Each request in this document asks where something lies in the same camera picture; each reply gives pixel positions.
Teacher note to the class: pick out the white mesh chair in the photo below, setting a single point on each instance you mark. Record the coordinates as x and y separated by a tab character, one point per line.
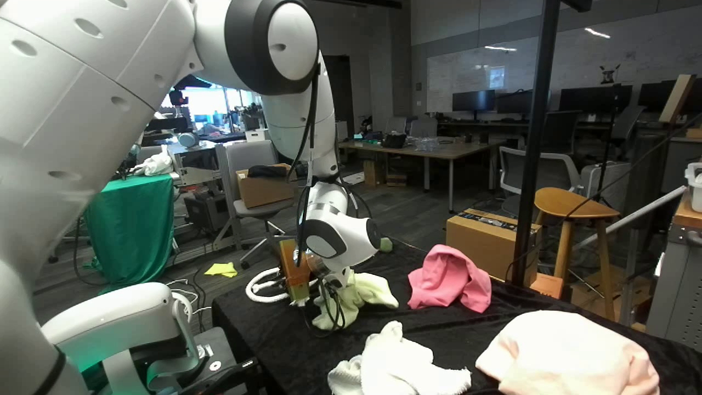
555	168

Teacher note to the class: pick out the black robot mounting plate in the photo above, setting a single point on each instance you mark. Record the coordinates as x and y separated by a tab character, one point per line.
210	362

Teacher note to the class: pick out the small white towel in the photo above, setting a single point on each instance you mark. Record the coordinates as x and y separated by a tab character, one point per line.
394	366

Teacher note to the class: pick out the wooden stool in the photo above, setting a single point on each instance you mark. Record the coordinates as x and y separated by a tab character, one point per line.
578	205

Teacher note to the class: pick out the large taped cardboard box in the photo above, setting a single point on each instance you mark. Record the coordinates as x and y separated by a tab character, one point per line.
483	242

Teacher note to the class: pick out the large cream towel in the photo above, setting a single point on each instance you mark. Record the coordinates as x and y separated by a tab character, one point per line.
570	359

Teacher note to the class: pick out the small cardboard box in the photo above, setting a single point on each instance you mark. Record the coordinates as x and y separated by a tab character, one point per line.
263	189

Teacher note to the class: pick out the black computer monitor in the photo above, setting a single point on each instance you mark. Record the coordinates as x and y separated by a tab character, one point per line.
649	96
594	100
473	102
518	102

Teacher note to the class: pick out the black vertical pole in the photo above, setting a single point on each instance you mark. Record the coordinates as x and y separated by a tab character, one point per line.
537	146

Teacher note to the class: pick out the wooden workbench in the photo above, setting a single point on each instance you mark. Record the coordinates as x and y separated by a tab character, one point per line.
675	271

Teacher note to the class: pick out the long wooden desk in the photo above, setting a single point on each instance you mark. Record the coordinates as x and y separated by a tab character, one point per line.
418	151

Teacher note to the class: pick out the grey office chair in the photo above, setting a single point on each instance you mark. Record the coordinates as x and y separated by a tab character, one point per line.
253	156

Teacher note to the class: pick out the green draped table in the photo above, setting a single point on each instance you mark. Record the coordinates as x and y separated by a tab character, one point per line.
132	226

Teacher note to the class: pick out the pink cloth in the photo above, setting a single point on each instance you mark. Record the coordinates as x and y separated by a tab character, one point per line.
445	282

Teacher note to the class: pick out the yellow rag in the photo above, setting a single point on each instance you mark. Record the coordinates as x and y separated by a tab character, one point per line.
219	271

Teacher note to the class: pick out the red toy with green leaves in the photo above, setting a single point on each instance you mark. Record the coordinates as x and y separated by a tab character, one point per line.
296	266

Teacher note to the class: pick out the pale yellow cloth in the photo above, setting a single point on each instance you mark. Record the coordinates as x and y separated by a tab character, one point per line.
365	288

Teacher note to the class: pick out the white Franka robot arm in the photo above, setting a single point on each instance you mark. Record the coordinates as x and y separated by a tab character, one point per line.
72	110

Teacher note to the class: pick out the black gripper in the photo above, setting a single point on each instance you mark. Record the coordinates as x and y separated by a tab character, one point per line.
336	277

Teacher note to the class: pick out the slanted metal pole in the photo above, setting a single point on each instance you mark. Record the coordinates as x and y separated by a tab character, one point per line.
637	216

